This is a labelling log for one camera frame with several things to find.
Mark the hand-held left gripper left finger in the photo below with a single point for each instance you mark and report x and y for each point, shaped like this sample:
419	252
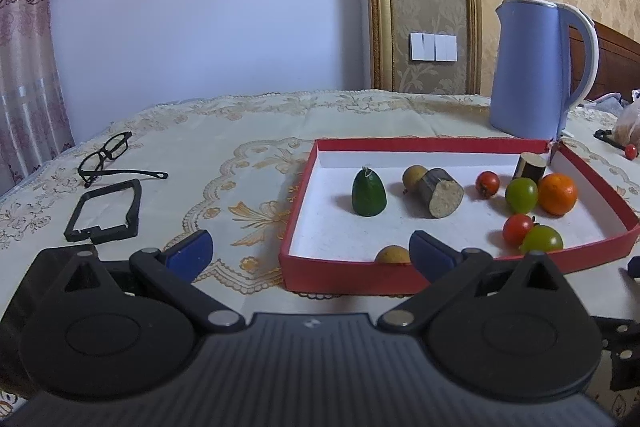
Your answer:
192	253

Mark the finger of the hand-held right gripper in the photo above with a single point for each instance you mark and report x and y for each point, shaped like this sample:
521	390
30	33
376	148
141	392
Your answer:
634	266
622	359

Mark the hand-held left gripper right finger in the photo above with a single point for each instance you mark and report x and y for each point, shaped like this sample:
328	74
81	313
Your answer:
431	253

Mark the brown longan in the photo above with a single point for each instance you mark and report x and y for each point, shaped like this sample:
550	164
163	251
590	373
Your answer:
392	255
414	178

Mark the large dark sugarcane piece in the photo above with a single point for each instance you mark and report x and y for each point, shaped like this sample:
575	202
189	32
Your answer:
442	197

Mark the red cherry tomato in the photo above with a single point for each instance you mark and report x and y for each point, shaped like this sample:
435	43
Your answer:
487	184
631	150
516	229

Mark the green tomato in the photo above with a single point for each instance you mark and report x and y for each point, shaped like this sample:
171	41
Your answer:
544	239
521	196

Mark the red cardboard box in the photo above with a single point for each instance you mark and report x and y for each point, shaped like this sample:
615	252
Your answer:
330	237

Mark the dark green avocado toy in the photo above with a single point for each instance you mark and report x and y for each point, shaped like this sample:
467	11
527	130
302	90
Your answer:
369	194

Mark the orange tangerine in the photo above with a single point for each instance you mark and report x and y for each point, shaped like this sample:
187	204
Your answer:
558	194

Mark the black eyeglasses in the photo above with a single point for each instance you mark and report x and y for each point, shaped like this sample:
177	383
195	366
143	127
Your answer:
107	154

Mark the clear plastic bag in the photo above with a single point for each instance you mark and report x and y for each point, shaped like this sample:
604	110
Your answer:
631	122

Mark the brown wooden headboard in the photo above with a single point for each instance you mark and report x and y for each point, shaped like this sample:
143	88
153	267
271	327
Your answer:
617	62

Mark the blue electric kettle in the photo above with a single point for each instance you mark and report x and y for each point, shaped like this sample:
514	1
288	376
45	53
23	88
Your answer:
530	72

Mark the pink patterned curtain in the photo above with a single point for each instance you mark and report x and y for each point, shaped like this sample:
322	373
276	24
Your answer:
25	32

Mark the black phone case frame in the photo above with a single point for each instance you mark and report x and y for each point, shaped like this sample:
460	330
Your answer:
134	207

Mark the white wall switch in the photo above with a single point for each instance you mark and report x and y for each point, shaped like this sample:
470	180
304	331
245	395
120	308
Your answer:
432	47

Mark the gold wall moulding frame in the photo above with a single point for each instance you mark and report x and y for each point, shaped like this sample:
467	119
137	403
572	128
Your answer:
380	7

